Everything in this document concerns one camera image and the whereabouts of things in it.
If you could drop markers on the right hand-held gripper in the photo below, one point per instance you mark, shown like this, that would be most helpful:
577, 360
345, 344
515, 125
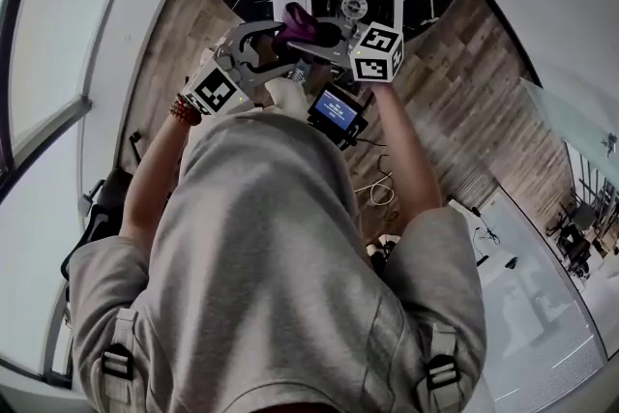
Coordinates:
377, 53

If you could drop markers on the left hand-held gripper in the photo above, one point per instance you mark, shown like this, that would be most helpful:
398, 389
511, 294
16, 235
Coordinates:
215, 89

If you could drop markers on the purple cloth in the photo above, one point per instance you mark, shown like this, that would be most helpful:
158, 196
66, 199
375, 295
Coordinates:
300, 20

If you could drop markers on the person's left forearm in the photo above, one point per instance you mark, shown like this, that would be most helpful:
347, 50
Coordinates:
150, 179

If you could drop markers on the person's right forearm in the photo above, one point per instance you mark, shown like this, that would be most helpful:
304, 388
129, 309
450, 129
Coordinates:
406, 150

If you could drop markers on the person's white trouser leg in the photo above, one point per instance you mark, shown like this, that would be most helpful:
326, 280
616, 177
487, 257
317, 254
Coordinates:
287, 97

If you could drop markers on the black device with blue screen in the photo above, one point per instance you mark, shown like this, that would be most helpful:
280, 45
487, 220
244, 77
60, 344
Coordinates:
336, 109

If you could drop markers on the person's shoes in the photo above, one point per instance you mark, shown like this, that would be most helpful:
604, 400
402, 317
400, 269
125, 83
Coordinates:
384, 245

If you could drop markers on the grey sweatshirt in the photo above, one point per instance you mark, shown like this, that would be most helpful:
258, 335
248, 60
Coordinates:
271, 266

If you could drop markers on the black office chair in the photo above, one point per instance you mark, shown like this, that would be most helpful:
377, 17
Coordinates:
104, 208

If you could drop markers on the background office chairs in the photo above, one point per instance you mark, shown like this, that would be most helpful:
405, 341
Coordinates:
578, 232

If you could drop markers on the white desk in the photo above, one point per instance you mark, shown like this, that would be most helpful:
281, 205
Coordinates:
527, 304

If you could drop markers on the dark window frame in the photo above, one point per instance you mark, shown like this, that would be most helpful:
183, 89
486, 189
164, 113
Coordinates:
9, 63

